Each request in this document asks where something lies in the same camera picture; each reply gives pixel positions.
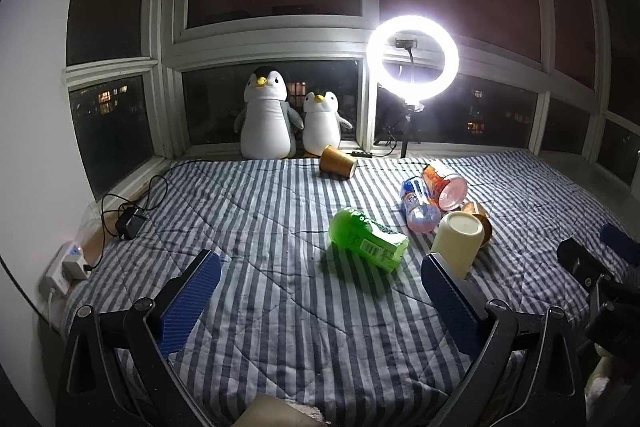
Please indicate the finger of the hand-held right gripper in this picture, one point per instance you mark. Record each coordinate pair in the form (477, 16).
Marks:
(580, 259)
(621, 241)

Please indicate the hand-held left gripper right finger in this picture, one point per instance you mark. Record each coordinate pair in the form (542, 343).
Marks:
(452, 307)

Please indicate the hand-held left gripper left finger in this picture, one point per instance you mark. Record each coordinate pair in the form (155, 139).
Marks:
(190, 302)

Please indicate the green plastic bottle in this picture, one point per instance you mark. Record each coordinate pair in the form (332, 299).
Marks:
(367, 239)

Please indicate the person's right forearm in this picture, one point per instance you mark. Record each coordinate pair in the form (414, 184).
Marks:
(602, 382)

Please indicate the cream plastic cup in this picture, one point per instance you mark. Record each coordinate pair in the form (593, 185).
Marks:
(457, 239)

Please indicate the orange translucent plastic cup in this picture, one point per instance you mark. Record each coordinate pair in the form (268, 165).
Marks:
(445, 187)

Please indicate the striped blue white blanket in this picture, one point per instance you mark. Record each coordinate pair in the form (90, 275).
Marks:
(280, 317)

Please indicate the black power adapter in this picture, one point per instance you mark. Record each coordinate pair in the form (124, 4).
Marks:
(130, 223)

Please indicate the blue clear plastic bottle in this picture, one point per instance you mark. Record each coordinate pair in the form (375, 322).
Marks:
(420, 207)

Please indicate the white power strip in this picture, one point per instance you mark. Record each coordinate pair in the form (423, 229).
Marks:
(67, 267)

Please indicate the black tripod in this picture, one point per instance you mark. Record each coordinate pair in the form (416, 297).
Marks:
(409, 127)

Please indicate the large penguin plush toy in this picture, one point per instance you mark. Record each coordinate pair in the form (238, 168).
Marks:
(265, 122)

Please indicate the small penguin plush toy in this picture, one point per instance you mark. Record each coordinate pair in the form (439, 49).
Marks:
(321, 127)

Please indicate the black phone holder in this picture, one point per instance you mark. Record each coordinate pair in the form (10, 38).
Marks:
(406, 43)

